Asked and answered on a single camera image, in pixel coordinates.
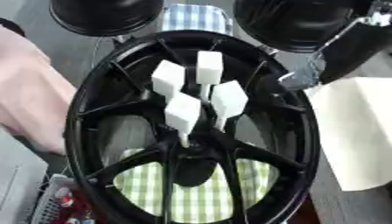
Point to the white box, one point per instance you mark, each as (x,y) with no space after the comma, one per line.
(357,131)

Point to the black spoked wheel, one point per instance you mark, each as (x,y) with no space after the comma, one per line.
(127,99)

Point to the white flat-headed pin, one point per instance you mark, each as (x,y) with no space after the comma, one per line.
(182,112)
(209,67)
(229,99)
(168,77)

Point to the black round tyre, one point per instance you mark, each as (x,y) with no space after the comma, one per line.
(104,14)
(286,20)

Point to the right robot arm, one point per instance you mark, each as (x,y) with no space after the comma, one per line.
(352,49)

